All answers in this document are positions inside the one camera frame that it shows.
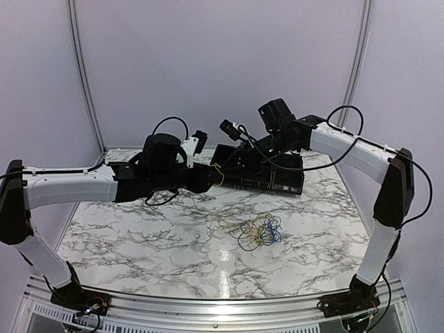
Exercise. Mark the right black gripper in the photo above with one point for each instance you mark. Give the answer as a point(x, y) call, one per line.
point(249, 160)

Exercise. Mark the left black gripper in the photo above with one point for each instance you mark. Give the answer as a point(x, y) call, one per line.
point(200, 183)

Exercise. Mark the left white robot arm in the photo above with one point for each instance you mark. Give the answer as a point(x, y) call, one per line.
point(26, 188)

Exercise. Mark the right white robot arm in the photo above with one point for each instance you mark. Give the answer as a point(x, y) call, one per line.
point(391, 169)

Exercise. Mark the black compartment tray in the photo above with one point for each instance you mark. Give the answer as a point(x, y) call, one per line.
point(283, 175)

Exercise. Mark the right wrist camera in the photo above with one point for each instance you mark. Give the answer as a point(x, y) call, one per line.
point(232, 130)

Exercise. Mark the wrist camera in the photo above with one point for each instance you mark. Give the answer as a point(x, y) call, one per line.
point(232, 130)
point(191, 146)

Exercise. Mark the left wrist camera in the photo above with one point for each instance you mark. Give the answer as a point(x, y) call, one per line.
point(191, 146)

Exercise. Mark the right aluminium corner post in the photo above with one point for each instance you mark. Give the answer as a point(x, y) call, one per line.
point(358, 28)

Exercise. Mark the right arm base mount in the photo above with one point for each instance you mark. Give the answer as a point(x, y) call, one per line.
point(347, 302)

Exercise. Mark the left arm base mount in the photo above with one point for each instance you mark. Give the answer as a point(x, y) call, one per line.
point(81, 300)

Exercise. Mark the aluminium front rail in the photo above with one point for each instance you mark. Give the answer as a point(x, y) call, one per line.
point(138, 313)

